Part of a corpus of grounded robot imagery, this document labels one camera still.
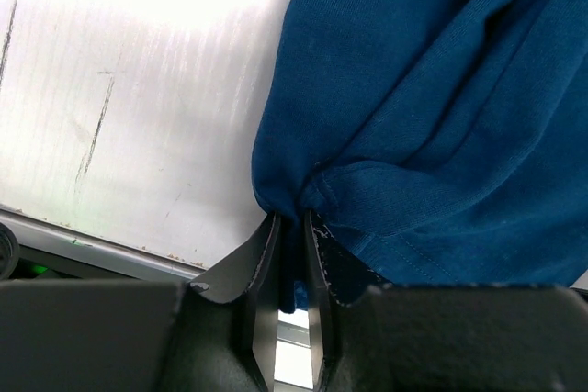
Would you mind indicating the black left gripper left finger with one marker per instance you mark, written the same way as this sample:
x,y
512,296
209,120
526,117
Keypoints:
x,y
216,332

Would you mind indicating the navy blue printed t-shirt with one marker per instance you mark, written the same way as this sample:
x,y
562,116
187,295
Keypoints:
x,y
443,142

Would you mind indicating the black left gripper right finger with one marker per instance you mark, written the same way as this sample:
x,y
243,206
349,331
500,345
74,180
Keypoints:
x,y
368,334

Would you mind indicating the aluminium mounting rail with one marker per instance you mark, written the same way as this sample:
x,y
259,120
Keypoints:
x,y
293,363

